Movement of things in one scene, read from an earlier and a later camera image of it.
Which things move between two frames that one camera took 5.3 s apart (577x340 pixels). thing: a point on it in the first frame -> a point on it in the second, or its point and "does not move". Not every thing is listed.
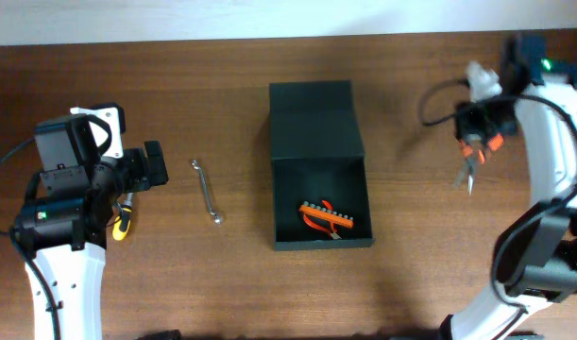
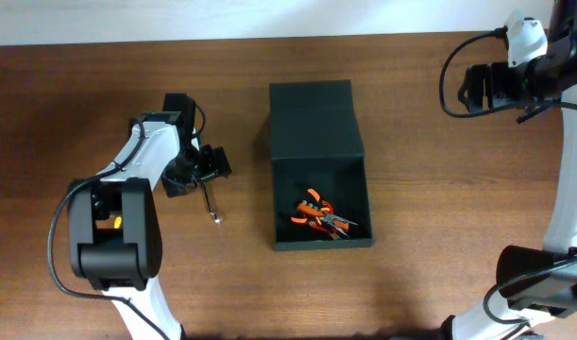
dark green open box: (317, 155) does not move
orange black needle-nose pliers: (470, 157) -> (334, 220)
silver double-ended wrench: (214, 214) does not move
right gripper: (473, 128) -> (488, 88)
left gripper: (140, 169) -> (212, 165)
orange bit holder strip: (323, 213) does not move
